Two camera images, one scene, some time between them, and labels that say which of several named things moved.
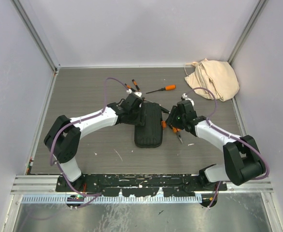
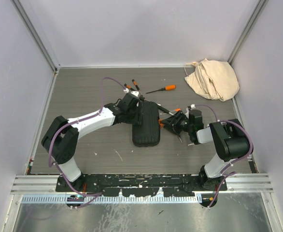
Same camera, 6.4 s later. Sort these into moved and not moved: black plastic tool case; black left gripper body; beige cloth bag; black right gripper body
Moved: black right gripper body
Not moved: black plastic tool case; beige cloth bag; black left gripper body
